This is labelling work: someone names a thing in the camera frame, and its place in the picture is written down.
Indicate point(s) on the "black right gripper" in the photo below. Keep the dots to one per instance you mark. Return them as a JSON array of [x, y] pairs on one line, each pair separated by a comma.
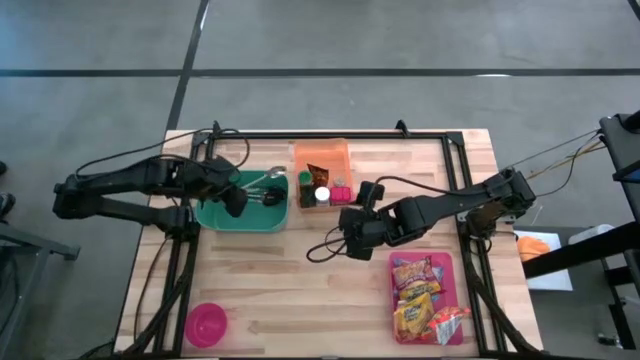
[[365, 232]]

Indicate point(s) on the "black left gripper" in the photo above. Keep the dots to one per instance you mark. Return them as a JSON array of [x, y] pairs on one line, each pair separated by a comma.
[[215, 177]]

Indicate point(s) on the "small glass jar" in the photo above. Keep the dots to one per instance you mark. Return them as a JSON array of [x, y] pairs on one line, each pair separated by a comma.
[[340, 181]]

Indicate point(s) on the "bagel seasoning jar white lid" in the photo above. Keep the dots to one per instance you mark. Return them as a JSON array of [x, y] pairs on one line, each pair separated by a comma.
[[322, 194]]

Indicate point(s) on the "plain silver spoon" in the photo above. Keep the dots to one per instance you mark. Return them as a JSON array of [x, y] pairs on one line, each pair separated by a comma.
[[276, 171]]

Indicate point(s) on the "black metal spoon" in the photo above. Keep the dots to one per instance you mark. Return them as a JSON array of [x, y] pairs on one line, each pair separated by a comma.
[[274, 196]]

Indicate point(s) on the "orange yellow snack packet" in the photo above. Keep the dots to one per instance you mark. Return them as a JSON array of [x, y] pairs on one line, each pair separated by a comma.
[[412, 277]]

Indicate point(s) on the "small green spice tin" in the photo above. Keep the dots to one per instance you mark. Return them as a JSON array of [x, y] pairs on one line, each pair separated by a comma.
[[306, 196]]

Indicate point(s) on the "brown food pouch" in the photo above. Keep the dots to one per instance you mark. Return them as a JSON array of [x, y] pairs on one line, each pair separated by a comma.
[[318, 175]]

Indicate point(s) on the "white ramen packet blue edge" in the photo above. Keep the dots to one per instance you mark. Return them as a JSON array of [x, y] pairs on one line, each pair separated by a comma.
[[436, 272]]

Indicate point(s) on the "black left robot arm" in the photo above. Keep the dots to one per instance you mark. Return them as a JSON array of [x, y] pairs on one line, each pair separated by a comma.
[[125, 180]]

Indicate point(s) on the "green plastic bin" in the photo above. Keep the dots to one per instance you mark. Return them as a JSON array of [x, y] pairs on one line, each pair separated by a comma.
[[250, 217]]

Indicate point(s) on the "orange translucent plastic bin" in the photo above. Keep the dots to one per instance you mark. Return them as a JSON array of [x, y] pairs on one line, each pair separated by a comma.
[[320, 152]]

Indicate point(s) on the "pink plastic tray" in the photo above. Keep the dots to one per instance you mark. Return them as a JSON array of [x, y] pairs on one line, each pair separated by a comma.
[[450, 295]]

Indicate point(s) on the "pink plastic bowl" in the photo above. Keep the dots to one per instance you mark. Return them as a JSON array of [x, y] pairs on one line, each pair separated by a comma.
[[206, 325]]

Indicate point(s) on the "orange cloth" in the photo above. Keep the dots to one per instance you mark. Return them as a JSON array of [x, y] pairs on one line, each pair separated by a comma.
[[532, 248]]

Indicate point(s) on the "white paper sheet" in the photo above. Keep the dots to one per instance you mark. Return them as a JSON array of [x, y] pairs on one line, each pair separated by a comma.
[[550, 280]]

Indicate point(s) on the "grey side table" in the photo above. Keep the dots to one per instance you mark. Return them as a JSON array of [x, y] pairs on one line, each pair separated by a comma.
[[20, 250]]

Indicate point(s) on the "white plastic container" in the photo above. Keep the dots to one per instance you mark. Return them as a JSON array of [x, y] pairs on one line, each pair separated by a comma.
[[592, 232]]

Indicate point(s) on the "black equipment stand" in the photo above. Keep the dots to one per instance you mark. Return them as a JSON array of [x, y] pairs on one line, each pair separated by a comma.
[[620, 150]]

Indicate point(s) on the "black aluminium table frame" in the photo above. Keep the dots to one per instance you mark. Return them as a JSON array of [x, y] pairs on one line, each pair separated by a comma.
[[300, 136]]

